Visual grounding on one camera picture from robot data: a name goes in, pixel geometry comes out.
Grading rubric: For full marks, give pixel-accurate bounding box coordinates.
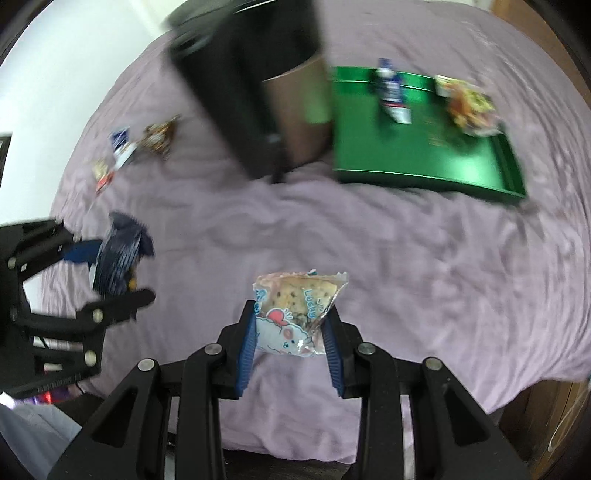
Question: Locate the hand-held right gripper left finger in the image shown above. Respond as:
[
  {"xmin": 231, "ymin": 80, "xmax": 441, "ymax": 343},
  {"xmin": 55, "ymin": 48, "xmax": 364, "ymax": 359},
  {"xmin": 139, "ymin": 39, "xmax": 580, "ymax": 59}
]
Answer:
[{"xmin": 48, "ymin": 300, "xmax": 258, "ymax": 480}]

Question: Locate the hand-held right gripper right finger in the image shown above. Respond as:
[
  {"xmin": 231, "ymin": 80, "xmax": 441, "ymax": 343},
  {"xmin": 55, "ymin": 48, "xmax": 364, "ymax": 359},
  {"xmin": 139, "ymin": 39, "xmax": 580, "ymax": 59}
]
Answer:
[{"xmin": 322, "ymin": 305, "xmax": 532, "ymax": 480}]

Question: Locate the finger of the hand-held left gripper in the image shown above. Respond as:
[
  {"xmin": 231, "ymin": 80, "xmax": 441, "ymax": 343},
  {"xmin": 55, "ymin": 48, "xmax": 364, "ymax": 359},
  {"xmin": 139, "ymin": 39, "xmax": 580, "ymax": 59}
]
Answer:
[
  {"xmin": 21, "ymin": 288, "xmax": 156, "ymax": 386},
  {"xmin": 0, "ymin": 219, "xmax": 103, "ymax": 282}
]

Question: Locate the dark blue snack packet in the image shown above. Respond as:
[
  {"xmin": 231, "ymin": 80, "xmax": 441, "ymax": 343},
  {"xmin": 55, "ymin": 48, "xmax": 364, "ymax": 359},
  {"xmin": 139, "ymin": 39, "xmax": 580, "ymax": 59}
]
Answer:
[{"xmin": 92, "ymin": 211, "xmax": 155, "ymax": 296}]

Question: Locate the blue and white snack packet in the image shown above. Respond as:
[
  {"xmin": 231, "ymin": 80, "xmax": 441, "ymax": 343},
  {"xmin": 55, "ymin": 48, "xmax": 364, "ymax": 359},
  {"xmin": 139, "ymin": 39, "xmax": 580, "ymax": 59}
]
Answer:
[
  {"xmin": 373, "ymin": 58, "xmax": 413, "ymax": 125},
  {"xmin": 110, "ymin": 128, "xmax": 139, "ymax": 169}
]

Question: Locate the brown snack packet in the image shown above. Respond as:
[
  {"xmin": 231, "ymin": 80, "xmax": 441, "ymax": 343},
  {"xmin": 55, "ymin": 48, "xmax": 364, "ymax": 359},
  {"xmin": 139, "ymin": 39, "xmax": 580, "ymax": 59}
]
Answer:
[{"xmin": 141, "ymin": 115, "xmax": 181, "ymax": 160}]

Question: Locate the green metal tray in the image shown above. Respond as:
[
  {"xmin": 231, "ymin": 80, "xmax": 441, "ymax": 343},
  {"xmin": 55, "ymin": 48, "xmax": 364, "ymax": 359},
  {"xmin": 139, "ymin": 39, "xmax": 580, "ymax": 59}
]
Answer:
[{"xmin": 330, "ymin": 66, "xmax": 527, "ymax": 202}]

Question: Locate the purple and red package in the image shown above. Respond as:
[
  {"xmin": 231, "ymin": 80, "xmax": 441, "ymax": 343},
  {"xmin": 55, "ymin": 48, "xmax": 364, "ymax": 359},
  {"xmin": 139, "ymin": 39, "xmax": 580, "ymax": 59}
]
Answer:
[{"xmin": 32, "ymin": 385, "xmax": 70, "ymax": 405}]

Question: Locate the person's grey clothing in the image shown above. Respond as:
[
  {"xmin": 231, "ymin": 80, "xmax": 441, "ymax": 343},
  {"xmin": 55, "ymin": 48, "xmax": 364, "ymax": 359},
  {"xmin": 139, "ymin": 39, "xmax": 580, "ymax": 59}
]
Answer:
[{"xmin": 0, "ymin": 397, "xmax": 84, "ymax": 480}]

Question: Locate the purple bed sheet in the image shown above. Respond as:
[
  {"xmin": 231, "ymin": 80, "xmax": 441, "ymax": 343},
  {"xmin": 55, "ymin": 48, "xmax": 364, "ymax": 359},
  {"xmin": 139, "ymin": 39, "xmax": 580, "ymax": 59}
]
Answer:
[{"xmin": 39, "ymin": 0, "xmax": 591, "ymax": 464}]

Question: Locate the black and brown blurred object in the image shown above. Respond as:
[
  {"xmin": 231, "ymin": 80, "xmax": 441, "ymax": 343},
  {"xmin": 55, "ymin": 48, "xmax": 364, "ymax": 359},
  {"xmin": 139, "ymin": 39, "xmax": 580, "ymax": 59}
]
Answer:
[{"xmin": 166, "ymin": 0, "xmax": 335, "ymax": 185}]

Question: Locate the colourful yellow snack packet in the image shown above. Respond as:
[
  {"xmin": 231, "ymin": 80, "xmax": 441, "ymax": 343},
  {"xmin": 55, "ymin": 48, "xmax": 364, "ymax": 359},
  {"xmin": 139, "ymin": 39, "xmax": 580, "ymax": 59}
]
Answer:
[{"xmin": 435, "ymin": 75, "xmax": 504, "ymax": 138}]

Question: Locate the dark wall frame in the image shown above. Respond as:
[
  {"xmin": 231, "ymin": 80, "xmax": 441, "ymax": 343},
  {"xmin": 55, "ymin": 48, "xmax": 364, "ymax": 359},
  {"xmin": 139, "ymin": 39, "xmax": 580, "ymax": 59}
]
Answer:
[{"xmin": 0, "ymin": 133, "xmax": 12, "ymax": 190}]

